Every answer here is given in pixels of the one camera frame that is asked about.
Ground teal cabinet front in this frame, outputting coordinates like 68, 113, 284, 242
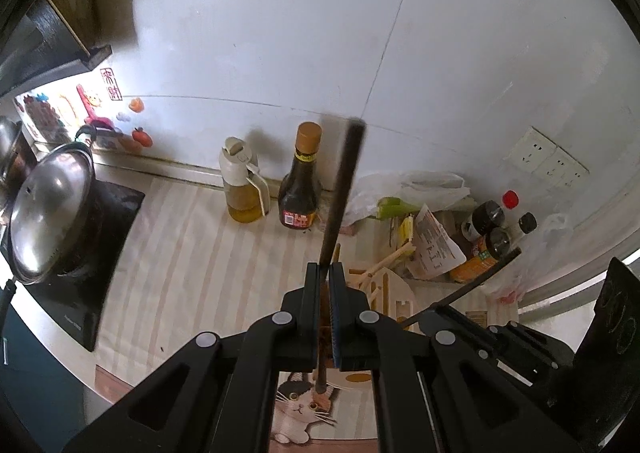
0, 303, 87, 453

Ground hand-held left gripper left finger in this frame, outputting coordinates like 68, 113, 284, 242
65, 263, 321, 453

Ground yellow packet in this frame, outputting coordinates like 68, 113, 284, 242
394, 214, 417, 255

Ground oil bottle white cap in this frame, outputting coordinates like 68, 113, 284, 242
219, 136, 271, 224

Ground cream wooden chopstick rack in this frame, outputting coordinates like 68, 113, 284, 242
347, 243, 417, 330

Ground colourful wall stickers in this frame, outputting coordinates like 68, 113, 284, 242
14, 66, 153, 154

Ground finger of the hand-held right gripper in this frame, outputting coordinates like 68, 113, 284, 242
420, 305, 501, 359

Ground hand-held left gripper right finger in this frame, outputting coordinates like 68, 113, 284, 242
329, 263, 581, 453

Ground white wall socket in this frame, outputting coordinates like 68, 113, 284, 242
505, 127, 557, 174
535, 148, 591, 189

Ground orange packet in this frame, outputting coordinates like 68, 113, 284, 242
449, 237, 502, 284

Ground green vegetable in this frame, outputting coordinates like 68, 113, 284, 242
376, 196, 422, 220

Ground steel range hood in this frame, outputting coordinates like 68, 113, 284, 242
0, 0, 114, 100

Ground soy sauce bottle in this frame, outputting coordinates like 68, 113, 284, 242
277, 122, 324, 233

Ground black induction cooktop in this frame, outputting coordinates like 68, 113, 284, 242
0, 178, 146, 354

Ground dark wooden chopstick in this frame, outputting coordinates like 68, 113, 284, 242
314, 118, 369, 395
399, 247, 522, 330

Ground white printed packet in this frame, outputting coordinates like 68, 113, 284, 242
406, 204, 469, 280

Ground striped cat mat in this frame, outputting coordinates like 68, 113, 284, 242
95, 177, 522, 445

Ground crumpled white plastic bag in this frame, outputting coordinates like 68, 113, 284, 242
344, 172, 472, 230

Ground pot with steel lid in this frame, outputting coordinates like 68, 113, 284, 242
7, 124, 124, 285

